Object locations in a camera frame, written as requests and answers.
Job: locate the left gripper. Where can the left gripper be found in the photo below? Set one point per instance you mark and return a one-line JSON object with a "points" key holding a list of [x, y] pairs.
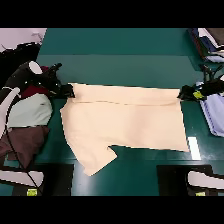
{"points": [[67, 91]]}

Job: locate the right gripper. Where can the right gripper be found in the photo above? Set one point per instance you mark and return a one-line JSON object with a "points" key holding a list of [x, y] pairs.
{"points": [[188, 93]]}

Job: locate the cream T-shirt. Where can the cream T-shirt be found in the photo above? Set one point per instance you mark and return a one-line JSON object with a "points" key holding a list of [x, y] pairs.
{"points": [[126, 123]]}

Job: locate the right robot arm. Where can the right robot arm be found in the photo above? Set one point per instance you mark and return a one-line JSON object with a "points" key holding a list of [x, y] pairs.
{"points": [[206, 179]]}

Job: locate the lavender garment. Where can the lavender garment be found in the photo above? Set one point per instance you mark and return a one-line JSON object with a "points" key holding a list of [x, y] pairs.
{"points": [[215, 111]]}

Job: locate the red garment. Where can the red garment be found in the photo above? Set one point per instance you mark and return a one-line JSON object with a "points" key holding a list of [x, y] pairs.
{"points": [[33, 90]]}

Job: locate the pale green garment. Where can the pale green garment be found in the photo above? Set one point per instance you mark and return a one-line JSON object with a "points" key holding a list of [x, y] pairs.
{"points": [[30, 111]]}

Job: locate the heap of clothes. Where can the heap of clothes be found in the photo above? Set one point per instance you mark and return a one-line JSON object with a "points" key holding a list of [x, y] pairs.
{"points": [[208, 43]]}

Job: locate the black garment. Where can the black garment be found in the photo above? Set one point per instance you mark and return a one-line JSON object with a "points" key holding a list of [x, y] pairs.
{"points": [[16, 56]]}

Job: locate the brown garment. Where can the brown garment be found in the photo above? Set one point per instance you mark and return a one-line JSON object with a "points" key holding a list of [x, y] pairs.
{"points": [[25, 141]]}

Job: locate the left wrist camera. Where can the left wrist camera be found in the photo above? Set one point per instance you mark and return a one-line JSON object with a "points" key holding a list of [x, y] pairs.
{"points": [[53, 70]]}

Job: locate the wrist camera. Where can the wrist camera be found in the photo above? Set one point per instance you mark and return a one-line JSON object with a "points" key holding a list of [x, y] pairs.
{"points": [[206, 73], [53, 70]]}

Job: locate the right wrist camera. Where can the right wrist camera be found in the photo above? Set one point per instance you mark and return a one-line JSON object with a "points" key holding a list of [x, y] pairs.
{"points": [[206, 73]]}

